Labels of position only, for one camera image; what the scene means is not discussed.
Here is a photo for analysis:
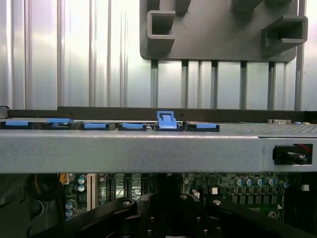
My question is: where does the long black expansion slot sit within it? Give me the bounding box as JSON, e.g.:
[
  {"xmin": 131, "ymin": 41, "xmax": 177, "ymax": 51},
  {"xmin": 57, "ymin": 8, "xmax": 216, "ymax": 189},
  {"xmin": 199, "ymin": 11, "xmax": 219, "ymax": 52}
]
[
  {"xmin": 107, "ymin": 173, "xmax": 116, "ymax": 202},
  {"xmin": 123, "ymin": 173, "xmax": 132, "ymax": 197}
]

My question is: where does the black sleeved cable bundle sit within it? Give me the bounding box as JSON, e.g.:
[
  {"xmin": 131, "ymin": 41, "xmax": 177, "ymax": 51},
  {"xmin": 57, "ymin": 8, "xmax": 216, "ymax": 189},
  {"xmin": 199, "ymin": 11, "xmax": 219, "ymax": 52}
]
[{"xmin": 33, "ymin": 173, "xmax": 75, "ymax": 203}]

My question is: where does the red and black wire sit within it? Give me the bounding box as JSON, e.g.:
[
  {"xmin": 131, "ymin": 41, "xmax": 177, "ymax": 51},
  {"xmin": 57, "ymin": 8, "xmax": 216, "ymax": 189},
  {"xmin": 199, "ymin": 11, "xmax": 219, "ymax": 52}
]
[{"xmin": 278, "ymin": 143, "xmax": 313, "ymax": 165}]

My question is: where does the white expansion slot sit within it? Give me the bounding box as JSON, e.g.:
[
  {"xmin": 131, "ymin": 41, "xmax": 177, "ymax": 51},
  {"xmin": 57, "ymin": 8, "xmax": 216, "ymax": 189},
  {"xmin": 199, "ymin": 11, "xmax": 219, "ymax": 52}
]
[{"xmin": 86, "ymin": 174, "xmax": 96, "ymax": 212}]

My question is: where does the green Dell motherboard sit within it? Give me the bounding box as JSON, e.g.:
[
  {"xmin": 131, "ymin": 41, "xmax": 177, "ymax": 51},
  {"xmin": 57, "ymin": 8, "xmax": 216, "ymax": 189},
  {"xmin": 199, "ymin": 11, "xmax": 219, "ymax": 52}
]
[{"xmin": 58, "ymin": 172, "xmax": 317, "ymax": 220}]

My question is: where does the grey metal PC case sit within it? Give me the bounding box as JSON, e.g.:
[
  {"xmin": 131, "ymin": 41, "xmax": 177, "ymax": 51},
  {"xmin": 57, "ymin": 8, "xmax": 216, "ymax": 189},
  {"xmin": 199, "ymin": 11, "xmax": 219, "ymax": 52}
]
[{"xmin": 0, "ymin": 105, "xmax": 317, "ymax": 238}]

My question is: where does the grey plastic parts rack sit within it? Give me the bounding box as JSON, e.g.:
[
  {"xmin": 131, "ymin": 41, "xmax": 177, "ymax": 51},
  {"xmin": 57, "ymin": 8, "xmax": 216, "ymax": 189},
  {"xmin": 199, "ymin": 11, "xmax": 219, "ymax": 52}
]
[{"xmin": 139, "ymin": 0, "xmax": 309, "ymax": 63}]

